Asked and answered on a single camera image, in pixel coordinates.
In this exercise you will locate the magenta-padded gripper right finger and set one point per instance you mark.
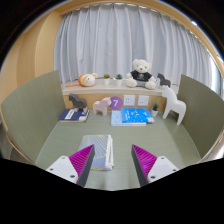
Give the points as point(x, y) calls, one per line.
point(154, 168)

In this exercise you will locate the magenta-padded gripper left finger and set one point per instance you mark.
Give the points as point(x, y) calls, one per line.
point(71, 168)

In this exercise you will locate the blue towel with yellow leaf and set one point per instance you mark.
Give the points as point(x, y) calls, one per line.
point(101, 150)

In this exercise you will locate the navy blue book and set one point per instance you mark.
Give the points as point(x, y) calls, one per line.
point(71, 116)

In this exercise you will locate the bright blue book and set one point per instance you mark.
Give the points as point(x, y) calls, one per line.
point(136, 115)

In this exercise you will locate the small potted plant white pot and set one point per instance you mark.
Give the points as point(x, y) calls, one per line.
point(106, 80)
point(119, 81)
point(155, 111)

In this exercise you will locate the light blue book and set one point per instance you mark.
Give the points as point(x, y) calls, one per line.
point(115, 119)

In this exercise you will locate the green divider panel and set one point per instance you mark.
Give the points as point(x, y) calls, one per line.
point(203, 113)
point(31, 116)

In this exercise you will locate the large white wooden horse figure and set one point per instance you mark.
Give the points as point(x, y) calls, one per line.
point(175, 105)

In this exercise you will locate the dark grey wooden horse figure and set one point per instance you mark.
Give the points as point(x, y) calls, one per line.
point(78, 101)

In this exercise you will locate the pink wooden horse figure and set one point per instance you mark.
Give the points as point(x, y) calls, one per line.
point(101, 106)

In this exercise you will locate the round purple number sign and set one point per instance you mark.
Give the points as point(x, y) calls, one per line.
point(116, 102)

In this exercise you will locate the wooden window ledge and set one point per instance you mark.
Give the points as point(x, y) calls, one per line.
point(100, 90)

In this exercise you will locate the small dark grey horse figure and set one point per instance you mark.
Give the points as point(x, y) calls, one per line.
point(163, 80)

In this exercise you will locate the orange and cream plush toy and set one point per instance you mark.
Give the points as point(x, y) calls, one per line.
point(87, 80)

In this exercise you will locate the white teddy bear black shirt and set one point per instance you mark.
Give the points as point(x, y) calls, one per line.
point(141, 75)

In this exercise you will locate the white pleated curtain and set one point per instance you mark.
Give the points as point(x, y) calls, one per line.
point(133, 36)

